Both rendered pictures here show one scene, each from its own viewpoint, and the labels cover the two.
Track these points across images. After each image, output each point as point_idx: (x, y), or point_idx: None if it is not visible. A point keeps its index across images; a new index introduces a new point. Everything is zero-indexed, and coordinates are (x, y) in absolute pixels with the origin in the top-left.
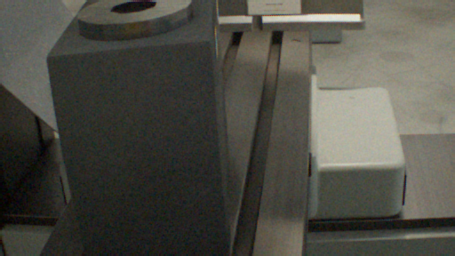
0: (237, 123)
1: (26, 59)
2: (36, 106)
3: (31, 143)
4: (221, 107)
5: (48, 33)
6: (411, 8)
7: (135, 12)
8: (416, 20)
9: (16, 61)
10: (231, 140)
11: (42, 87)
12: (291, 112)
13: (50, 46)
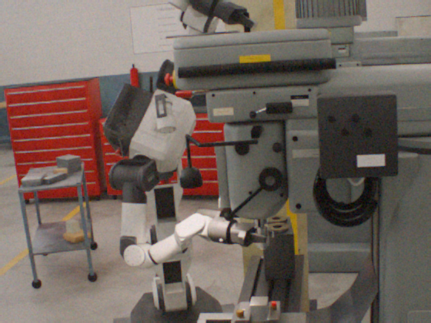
0: (262, 286)
1: (352, 298)
2: (339, 299)
3: None
4: None
5: (355, 311)
6: None
7: (275, 217)
8: None
9: (353, 293)
10: (264, 281)
11: (342, 303)
12: (246, 289)
13: (350, 310)
